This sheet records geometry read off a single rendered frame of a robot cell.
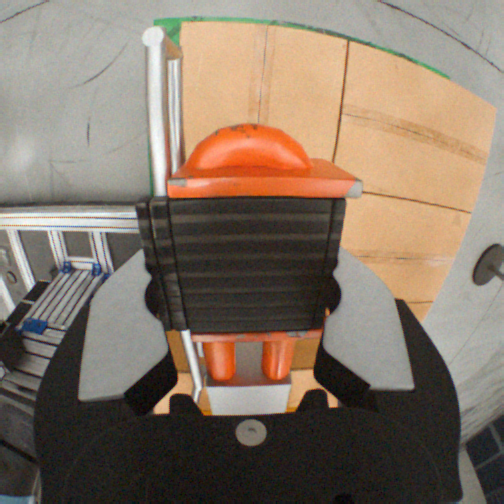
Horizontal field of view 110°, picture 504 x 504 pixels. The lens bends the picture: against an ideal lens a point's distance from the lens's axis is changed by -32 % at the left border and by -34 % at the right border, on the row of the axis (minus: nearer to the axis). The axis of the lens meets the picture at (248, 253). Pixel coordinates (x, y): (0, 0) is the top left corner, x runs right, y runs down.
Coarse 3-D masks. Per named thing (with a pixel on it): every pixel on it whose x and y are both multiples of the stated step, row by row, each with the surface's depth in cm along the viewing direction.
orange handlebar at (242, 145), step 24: (216, 144) 10; (240, 144) 10; (264, 144) 10; (288, 144) 10; (192, 168) 10; (216, 168) 10; (288, 168) 10; (216, 360) 16; (264, 360) 17; (288, 360) 16
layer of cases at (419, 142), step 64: (192, 64) 49; (256, 64) 49; (320, 64) 49; (384, 64) 48; (192, 128) 56; (320, 128) 57; (384, 128) 57; (448, 128) 56; (384, 192) 66; (448, 192) 66; (384, 256) 77; (448, 256) 78
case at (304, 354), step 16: (176, 336) 46; (176, 352) 42; (304, 352) 43; (176, 368) 39; (304, 368) 40; (192, 384) 40; (304, 384) 41; (208, 400) 43; (288, 400) 44; (336, 400) 46
